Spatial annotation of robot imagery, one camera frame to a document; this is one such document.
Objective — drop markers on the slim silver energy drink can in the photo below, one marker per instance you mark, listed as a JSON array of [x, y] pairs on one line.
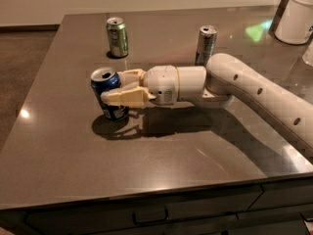
[[206, 43]]

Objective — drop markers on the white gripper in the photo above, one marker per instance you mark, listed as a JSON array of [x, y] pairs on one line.
[[161, 82]]

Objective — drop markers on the dark drawer front right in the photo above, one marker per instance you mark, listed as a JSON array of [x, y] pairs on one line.
[[284, 194]]

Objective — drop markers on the dark drawer front left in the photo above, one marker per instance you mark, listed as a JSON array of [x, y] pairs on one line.
[[101, 218]]

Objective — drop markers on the dark drawer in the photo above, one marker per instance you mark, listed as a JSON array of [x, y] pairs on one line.
[[284, 194], [101, 218]]

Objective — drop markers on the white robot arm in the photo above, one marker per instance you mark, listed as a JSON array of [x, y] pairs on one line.
[[213, 86]]

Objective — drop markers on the green soda can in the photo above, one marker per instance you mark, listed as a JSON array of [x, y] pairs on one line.
[[117, 36]]

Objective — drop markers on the blue pepsi can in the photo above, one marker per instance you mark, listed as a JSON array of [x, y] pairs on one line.
[[102, 80]]

